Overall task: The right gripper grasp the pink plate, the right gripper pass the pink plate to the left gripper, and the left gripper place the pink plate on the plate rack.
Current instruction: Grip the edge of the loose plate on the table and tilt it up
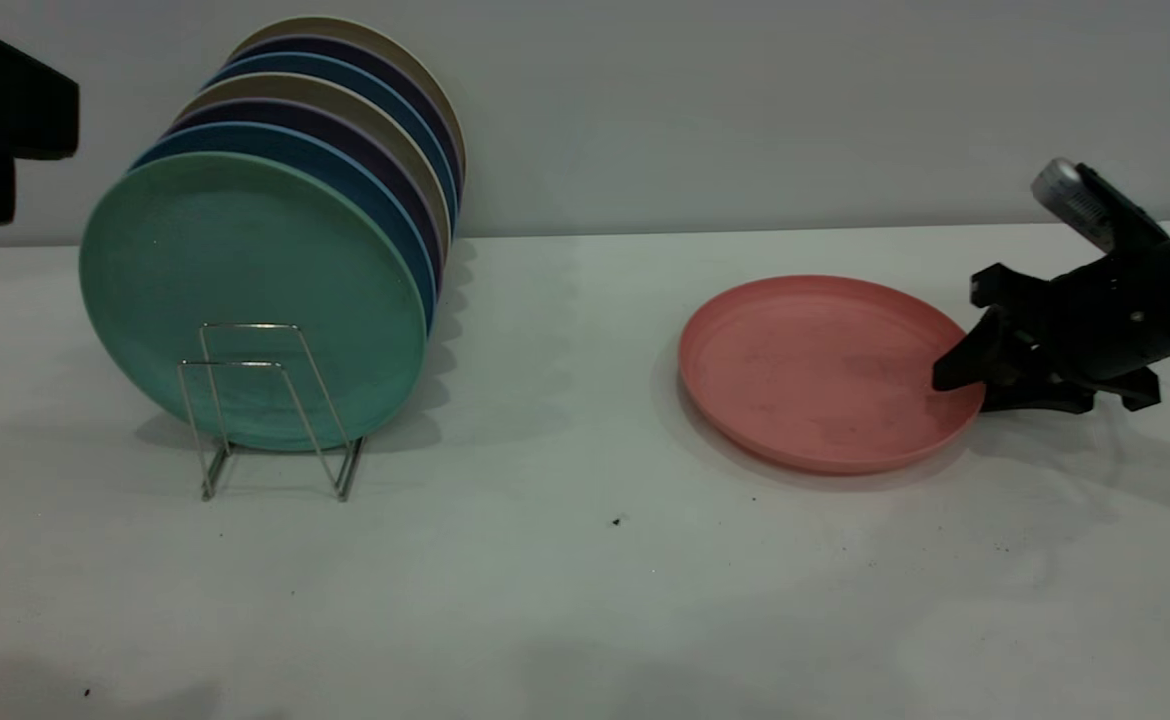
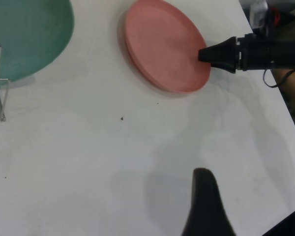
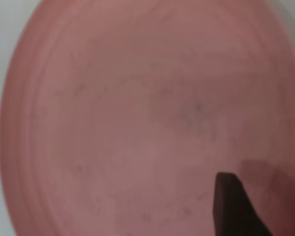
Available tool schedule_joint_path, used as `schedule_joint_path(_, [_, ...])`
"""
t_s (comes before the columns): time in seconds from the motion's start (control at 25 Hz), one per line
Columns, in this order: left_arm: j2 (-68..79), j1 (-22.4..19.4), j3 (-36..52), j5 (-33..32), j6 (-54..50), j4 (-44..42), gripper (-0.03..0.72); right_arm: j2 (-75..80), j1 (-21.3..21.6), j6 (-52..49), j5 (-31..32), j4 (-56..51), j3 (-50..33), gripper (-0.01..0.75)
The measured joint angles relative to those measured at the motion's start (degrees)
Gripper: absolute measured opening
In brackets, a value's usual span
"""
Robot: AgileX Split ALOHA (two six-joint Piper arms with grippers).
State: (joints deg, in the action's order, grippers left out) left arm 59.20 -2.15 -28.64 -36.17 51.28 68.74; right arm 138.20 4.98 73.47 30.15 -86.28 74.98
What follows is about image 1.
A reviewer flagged purple plate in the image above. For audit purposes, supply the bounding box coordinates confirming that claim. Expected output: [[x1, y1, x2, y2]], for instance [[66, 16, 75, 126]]
[[227, 36, 465, 196], [165, 97, 446, 276]]

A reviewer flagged metal wire plate rack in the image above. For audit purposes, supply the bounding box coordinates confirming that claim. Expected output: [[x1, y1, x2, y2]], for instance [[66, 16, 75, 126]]
[[177, 323, 366, 504]]

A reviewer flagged pink plate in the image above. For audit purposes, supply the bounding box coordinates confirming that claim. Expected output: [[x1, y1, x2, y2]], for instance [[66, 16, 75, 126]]
[[677, 275, 987, 476]]

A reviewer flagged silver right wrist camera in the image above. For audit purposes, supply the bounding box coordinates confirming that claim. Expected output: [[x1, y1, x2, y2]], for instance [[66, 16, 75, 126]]
[[1032, 158, 1170, 263]]

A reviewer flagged blue plate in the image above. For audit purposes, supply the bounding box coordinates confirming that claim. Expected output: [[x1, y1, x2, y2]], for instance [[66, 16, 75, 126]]
[[203, 52, 460, 231], [131, 122, 441, 336]]

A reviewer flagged green plate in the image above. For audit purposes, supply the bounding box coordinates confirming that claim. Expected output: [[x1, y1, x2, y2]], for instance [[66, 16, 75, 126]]
[[80, 152, 429, 453]]

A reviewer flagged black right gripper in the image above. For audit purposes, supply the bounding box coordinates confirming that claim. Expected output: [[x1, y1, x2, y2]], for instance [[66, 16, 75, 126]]
[[933, 250, 1170, 414]]

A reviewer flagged beige plate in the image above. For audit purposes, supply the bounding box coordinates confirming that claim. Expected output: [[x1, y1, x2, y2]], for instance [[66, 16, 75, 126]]
[[228, 16, 468, 186], [175, 72, 453, 241]]

